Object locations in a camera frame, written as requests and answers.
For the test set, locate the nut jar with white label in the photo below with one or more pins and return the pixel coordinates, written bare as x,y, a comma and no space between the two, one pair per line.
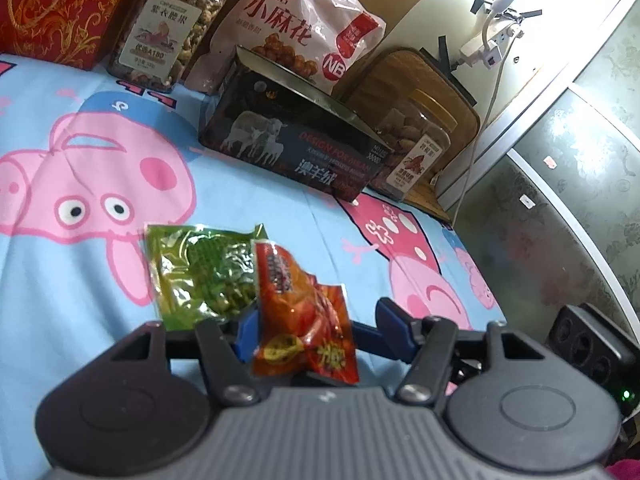
159,39

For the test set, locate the green snack packet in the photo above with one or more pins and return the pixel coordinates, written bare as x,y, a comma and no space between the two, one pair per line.
198,272

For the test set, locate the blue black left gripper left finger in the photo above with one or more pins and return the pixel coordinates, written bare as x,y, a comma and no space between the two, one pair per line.
225,352

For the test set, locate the black sheep print box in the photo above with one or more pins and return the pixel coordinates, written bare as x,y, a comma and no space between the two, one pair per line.
271,118

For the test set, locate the nut jar with red label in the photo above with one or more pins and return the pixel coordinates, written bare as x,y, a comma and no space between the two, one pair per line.
417,128

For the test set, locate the red orange snack packet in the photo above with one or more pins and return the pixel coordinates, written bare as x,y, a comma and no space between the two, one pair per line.
304,325

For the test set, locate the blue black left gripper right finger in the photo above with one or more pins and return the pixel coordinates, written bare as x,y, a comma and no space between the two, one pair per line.
425,344

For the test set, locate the red gold gift bag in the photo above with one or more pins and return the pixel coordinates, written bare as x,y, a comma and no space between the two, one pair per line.
75,33

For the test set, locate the pink twisted dough snack bag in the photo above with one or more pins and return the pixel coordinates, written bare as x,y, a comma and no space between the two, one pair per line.
318,40

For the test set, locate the white power strip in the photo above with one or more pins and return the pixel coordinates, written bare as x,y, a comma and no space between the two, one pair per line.
498,39

